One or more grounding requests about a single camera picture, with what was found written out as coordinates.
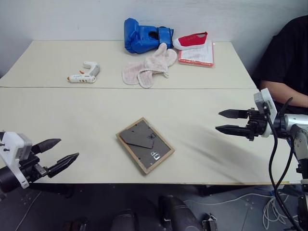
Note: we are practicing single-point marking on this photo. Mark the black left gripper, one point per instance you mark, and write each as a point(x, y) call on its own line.
point(30, 167)

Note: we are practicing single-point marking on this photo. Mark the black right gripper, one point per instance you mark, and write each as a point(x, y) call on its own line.
point(257, 123)

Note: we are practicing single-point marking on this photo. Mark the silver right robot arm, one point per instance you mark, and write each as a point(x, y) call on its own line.
point(296, 134)

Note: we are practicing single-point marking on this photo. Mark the orange document folder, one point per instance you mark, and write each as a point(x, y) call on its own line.
point(197, 54)

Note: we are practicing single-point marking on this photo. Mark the person in black shirt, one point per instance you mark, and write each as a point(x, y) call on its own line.
point(284, 57)

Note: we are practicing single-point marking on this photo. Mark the white orange glue gun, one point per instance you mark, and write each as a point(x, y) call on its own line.
point(84, 73)

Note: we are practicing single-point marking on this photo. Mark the red white canvas shoe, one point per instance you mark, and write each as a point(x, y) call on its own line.
point(190, 41)

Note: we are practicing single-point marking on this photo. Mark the dark rounded robot leg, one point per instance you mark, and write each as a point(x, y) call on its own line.
point(178, 213)
point(125, 221)

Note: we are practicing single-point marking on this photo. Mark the pink white cloth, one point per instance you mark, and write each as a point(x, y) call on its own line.
point(148, 68)

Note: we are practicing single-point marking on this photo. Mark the blue boxing glove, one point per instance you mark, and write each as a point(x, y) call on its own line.
point(145, 36)

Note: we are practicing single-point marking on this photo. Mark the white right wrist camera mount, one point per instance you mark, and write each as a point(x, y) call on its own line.
point(266, 106)

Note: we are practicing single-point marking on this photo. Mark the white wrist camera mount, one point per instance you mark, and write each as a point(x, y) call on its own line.
point(266, 106)
point(12, 154)

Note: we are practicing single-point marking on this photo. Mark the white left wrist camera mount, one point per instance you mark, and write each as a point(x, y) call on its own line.
point(12, 154)

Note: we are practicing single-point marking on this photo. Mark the wooden picture frame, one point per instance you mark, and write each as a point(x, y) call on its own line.
point(145, 145)

